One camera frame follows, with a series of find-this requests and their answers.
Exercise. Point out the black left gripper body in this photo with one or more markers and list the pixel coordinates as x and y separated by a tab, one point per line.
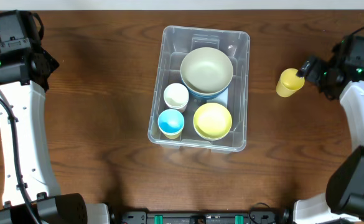
49	64

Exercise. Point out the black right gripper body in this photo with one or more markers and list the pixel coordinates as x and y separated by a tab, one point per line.
311	70

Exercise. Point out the yellow cup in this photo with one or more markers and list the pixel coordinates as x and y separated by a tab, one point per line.
289	83
172	135

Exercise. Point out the cream beige bowl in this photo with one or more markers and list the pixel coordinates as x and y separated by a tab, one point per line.
206	70

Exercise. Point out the yellow bowl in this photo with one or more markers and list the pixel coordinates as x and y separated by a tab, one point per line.
212	118

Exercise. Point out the blue bowl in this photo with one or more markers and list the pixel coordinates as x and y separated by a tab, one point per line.
203	97
189	89

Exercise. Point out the cream white cup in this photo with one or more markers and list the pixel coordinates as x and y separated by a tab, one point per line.
176	94

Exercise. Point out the light blue cup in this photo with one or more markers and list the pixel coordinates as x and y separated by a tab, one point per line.
171	121

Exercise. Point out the grey bowl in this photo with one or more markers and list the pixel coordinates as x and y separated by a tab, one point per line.
211	136

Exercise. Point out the pink cup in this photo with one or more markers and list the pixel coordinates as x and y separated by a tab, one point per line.
179	108

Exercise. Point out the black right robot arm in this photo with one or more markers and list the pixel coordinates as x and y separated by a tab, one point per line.
343	199

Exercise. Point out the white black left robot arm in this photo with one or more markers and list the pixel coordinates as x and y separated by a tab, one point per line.
31	192

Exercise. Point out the clear plastic storage container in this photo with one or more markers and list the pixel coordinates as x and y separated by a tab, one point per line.
177	42

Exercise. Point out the white paper label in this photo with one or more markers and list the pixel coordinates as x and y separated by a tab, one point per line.
222	98

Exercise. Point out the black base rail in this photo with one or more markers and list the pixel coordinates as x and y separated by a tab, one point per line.
256	216

